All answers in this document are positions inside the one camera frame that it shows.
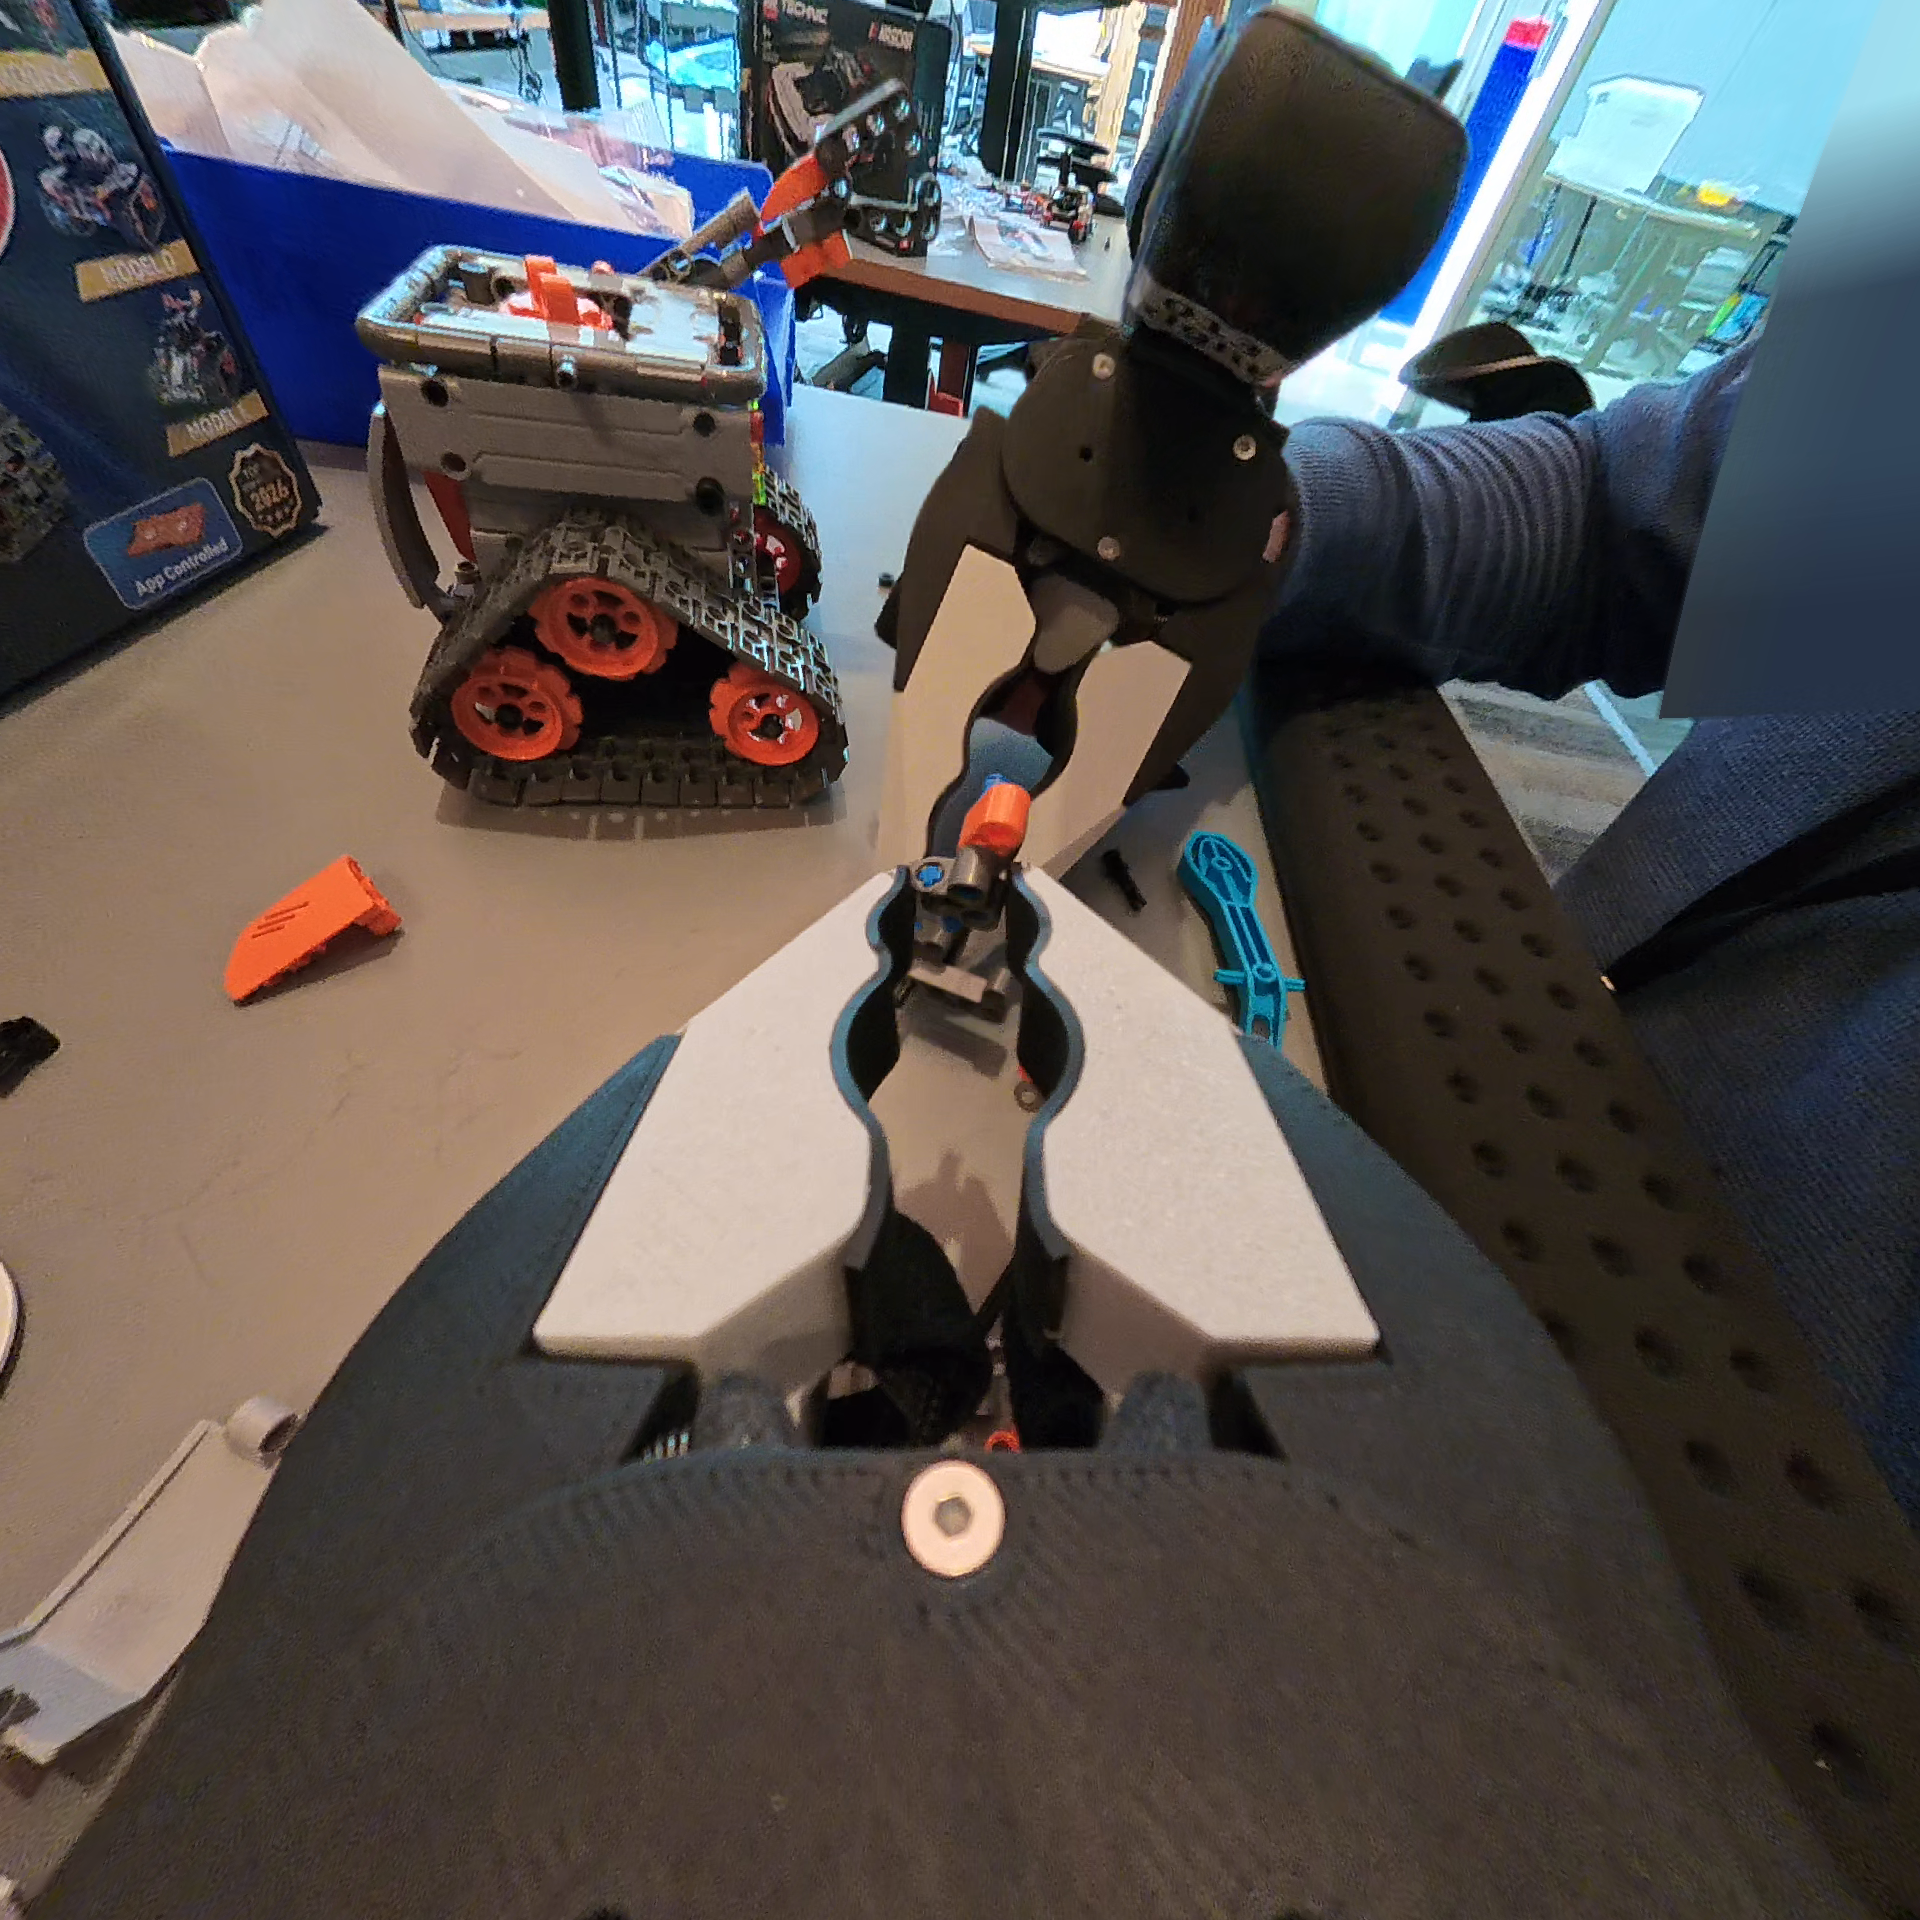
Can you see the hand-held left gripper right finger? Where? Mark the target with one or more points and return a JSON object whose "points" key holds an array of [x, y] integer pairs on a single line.
{"points": [[1200, 1185]]}

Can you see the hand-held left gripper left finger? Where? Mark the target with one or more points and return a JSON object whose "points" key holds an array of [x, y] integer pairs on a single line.
{"points": [[704, 1185]]}

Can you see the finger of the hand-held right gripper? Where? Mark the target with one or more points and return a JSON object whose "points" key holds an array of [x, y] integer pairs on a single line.
{"points": [[1142, 721], [939, 661]]}

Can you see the small dark grey connector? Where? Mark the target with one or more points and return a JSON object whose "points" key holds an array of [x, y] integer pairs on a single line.
{"points": [[974, 884]]}

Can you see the person's right forearm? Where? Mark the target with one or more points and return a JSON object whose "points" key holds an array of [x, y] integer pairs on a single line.
{"points": [[1501, 540]]}

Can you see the black long pin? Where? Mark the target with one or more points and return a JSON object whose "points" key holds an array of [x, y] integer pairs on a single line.
{"points": [[1124, 878]]}

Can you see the light blue brick separator tool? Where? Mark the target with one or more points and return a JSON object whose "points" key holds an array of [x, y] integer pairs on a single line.
{"points": [[1237, 930]]}

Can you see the brown office desk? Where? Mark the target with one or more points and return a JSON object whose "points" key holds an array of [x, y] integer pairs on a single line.
{"points": [[991, 284]]}

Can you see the black chair seat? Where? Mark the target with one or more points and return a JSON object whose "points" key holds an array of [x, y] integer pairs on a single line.
{"points": [[1501, 374]]}

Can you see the partly built toy robot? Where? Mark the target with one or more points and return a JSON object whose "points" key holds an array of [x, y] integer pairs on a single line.
{"points": [[599, 493]]}

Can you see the black dimpled pad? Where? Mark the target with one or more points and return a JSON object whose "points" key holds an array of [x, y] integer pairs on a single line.
{"points": [[1576, 1124]]}

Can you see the orange wedge panel brick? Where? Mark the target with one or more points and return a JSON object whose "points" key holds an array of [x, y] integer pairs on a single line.
{"points": [[308, 930]]}

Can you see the black toy kit box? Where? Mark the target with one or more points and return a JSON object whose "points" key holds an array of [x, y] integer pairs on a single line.
{"points": [[811, 75]]}

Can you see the small black connector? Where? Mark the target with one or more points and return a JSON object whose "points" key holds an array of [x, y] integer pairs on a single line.
{"points": [[29, 1049]]}

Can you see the white book stand base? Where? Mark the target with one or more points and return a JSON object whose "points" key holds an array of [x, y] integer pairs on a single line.
{"points": [[6, 1318]]}

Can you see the grey curved panel brick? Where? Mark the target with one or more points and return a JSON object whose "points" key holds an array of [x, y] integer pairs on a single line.
{"points": [[119, 1604]]}

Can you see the blue storage bin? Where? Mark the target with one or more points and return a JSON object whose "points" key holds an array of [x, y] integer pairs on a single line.
{"points": [[301, 299]]}

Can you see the blue robot kit box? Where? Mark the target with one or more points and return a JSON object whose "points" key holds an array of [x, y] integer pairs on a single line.
{"points": [[105, 374]]}

